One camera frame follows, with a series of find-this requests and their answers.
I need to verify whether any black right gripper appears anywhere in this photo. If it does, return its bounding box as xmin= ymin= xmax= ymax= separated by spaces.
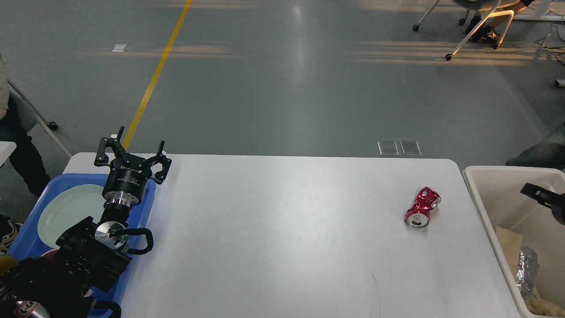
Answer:
xmin=520 ymin=183 xmax=565 ymax=225

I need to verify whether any right metal floor plate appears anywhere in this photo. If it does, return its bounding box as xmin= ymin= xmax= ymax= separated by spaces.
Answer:
xmin=400 ymin=141 xmax=422 ymax=156

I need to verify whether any person in white shorts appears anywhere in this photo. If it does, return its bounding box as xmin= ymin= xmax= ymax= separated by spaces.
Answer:
xmin=465 ymin=0 xmax=533 ymax=43

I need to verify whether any teal mug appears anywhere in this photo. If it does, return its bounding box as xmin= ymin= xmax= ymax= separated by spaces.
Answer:
xmin=0 ymin=254 xmax=18 ymax=276

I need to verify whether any light green plate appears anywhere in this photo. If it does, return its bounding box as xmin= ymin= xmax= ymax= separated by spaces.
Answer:
xmin=37 ymin=184 xmax=105 ymax=248

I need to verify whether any beige plastic bin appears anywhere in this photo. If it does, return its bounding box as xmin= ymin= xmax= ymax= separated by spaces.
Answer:
xmin=463 ymin=166 xmax=565 ymax=318

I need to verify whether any blue plastic tray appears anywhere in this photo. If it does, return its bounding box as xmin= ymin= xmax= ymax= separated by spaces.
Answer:
xmin=8 ymin=174 xmax=155 ymax=318

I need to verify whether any white rolling chair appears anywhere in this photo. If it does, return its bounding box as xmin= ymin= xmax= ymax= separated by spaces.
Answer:
xmin=412 ymin=0 xmax=516 ymax=61

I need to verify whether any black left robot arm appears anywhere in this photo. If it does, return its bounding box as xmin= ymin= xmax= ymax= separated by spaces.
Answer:
xmin=1 ymin=127 xmax=172 ymax=318

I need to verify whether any seated person at left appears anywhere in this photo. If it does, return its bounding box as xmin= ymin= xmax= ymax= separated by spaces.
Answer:
xmin=0 ymin=53 xmax=51 ymax=254

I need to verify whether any white desk frame background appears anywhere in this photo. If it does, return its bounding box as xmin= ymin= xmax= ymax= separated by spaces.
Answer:
xmin=514 ymin=0 xmax=565 ymax=22

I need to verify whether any brown paper bag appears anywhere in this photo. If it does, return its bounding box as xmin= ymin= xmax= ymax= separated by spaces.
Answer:
xmin=493 ymin=226 xmax=540 ymax=298

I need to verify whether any crushed red can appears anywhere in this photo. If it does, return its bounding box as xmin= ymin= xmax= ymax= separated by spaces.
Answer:
xmin=404 ymin=186 xmax=441 ymax=229

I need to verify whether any aluminium foil container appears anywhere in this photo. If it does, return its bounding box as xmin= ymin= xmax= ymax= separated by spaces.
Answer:
xmin=515 ymin=246 xmax=539 ymax=300

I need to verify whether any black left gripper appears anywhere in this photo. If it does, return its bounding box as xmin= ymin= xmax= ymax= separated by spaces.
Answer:
xmin=94 ymin=125 xmax=172 ymax=208

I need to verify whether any metal floor plate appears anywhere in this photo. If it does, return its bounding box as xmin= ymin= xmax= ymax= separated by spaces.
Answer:
xmin=377 ymin=141 xmax=399 ymax=156
xmin=400 ymin=141 xmax=422 ymax=156

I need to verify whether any grey chair at left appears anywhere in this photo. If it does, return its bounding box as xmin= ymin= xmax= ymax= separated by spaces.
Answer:
xmin=8 ymin=79 xmax=72 ymax=159

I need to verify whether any pink mug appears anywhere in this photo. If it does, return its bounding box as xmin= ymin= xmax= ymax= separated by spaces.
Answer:
xmin=41 ymin=248 xmax=93 ymax=297

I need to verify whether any left metal floor plate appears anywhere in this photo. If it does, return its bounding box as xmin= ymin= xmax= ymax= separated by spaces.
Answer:
xmin=377 ymin=141 xmax=399 ymax=156

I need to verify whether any white table at left edge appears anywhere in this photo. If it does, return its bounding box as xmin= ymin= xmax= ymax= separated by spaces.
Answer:
xmin=0 ymin=141 xmax=16 ymax=167

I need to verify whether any brown paper ball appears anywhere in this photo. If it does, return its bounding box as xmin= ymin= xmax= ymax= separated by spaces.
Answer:
xmin=524 ymin=298 xmax=565 ymax=318

